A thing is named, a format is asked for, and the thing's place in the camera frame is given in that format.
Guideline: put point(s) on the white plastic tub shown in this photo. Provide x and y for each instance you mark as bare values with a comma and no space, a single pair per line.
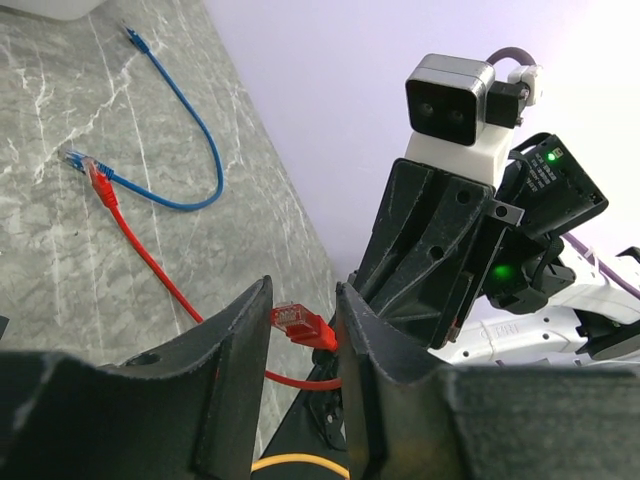
65,10

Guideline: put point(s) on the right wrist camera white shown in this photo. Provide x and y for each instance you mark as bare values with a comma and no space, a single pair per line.
463,112

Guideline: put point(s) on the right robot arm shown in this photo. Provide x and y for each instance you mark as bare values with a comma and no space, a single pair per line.
597,316

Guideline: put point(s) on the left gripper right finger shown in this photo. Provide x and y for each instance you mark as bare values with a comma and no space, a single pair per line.
409,415

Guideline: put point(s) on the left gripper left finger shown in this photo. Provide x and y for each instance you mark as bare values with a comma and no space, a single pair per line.
186,409

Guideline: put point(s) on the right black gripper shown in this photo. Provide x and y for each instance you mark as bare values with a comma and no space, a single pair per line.
432,240

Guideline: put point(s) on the black network switch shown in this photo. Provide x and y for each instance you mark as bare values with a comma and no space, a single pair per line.
312,425

